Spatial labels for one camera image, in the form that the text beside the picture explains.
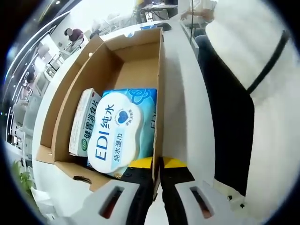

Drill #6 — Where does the black-framed desk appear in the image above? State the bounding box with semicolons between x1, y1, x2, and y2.
133;3;179;23

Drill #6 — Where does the white bracket with screws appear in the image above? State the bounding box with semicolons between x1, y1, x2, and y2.
213;180;247;209

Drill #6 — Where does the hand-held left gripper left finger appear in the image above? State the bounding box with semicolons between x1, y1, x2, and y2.
83;157;157;225

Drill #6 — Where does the brown cardboard shoe box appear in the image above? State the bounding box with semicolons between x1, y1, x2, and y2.
36;28;165;202

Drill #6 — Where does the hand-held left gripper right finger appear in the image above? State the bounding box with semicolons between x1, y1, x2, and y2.
159;156;235;225

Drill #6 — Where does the teal wet wipes pack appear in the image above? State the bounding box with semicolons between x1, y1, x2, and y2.
86;88;158;175

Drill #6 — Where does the black cable across shirt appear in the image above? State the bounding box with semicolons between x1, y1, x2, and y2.
246;30;290;93

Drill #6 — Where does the green potted plant white pot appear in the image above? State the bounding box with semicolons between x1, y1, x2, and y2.
13;160;36;200

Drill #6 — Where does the white medicine box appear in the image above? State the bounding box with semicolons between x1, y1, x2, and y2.
68;88;103;157

